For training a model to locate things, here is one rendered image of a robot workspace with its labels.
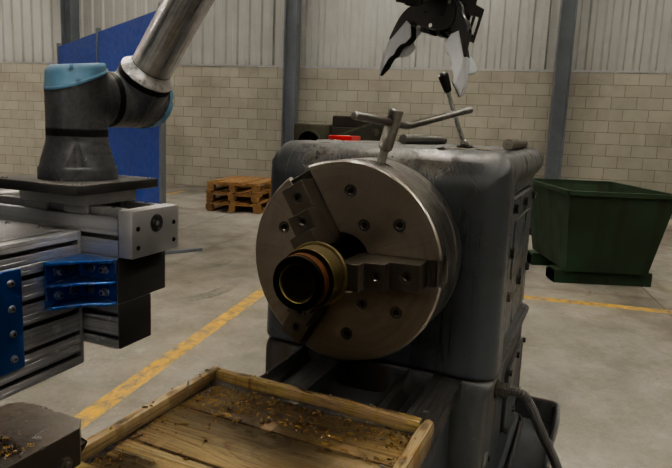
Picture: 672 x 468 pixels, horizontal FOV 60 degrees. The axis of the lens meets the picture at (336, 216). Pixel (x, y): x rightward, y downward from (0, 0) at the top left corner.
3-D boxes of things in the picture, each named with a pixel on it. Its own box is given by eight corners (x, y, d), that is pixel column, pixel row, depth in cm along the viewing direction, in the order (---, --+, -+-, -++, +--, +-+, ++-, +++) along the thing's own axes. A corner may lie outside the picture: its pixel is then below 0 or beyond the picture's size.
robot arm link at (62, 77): (31, 127, 115) (28, 57, 113) (90, 128, 126) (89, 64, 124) (68, 129, 109) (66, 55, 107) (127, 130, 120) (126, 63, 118)
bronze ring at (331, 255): (299, 234, 85) (266, 244, 77) (357, 241, 81) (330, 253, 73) (297, 295, 87) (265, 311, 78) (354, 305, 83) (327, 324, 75)
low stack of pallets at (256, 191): (234, 200, 979) (234, 175, 973) (283, 204, 964) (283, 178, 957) (203, 210, 858) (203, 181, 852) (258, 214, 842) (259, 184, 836)
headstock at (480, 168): (363, 273, 170) (370, 139, 164) (533, 299, 150) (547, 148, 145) (252, 335, 116) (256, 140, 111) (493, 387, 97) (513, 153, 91)
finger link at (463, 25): (479, 53, 83) (463, -2, 84) (474, 51, 82) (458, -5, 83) (450, 67, 86) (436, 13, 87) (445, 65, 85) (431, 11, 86)
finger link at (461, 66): (491, 93, 87) (475, 36, 88) (474, 87, 82) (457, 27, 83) (473, 101, 89) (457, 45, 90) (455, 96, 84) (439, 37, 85)
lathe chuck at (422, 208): (264, 300, 106) (306, 134, 99) (422, 374, 95) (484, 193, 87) (236, 313, 98) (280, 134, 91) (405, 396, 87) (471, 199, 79)
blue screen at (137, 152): (33, 203, 860) (27, 39, 824) (90, 200, 908) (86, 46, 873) (122, 259, 538) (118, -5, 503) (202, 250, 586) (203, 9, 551)
